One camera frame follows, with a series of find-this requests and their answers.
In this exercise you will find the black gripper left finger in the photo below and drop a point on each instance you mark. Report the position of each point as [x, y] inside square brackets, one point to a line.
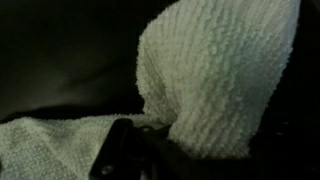
[116, 150]

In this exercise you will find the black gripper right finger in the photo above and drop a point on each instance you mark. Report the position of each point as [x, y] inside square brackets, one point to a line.
[290, 153]

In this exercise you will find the white terry cloth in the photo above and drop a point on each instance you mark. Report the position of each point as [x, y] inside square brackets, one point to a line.
[216, 83]

